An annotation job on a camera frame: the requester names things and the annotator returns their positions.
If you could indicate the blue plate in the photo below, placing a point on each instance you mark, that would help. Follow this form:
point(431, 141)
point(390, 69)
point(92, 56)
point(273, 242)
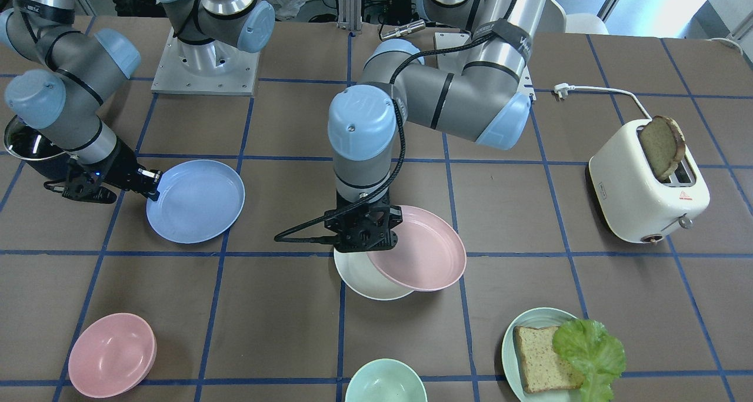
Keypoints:
point(198, 200)

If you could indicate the white plate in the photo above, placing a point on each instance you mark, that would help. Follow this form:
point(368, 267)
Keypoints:
point(360, 275)

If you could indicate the pink bowl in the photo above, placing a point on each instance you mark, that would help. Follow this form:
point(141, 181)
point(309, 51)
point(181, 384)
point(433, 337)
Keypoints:
point(112, 355)

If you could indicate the green lettuce leaf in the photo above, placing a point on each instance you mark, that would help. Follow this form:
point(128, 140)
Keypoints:
point(589, 348)

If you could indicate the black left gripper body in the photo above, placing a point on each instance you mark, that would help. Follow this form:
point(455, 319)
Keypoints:
point(395, 215)

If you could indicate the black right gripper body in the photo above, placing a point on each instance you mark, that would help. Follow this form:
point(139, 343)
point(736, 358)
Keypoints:
point(122, 163)

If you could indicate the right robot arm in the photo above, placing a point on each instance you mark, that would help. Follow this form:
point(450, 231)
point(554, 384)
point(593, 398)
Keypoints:
point(60, 100)

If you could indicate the white chair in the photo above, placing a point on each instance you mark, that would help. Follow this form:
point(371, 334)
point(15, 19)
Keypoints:
point(554, 19)

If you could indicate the bread slice on plate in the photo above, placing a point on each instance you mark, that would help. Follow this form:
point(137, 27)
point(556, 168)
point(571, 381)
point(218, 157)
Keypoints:
point(542, 368)

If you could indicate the green bowl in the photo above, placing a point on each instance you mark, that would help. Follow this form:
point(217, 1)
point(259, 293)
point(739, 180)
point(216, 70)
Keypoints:
point(385, 380)

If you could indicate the pink plate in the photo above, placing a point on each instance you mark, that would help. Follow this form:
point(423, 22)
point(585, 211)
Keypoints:
point(429, 254)

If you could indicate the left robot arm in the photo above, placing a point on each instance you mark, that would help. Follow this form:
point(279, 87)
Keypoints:
point(481, 103)

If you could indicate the bread slice in toaster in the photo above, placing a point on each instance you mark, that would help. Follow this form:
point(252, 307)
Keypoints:
point(663, 144)

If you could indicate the white toaster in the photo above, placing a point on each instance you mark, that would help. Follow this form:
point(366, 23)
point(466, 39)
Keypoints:
point(637, 207)

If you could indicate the green plate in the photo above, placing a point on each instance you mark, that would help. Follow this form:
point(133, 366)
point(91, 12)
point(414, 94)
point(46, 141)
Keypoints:
point(536, 318)

